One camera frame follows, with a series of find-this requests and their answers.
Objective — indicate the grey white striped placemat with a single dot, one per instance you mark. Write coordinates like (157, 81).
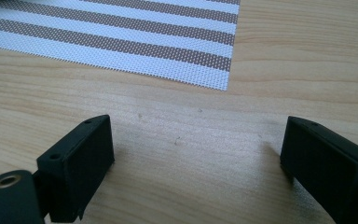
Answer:
(112, 34)

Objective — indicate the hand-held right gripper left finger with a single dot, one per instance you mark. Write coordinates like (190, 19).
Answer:
(74, 174)

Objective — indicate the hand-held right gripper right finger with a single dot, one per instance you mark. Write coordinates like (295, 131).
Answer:
(323, 168)

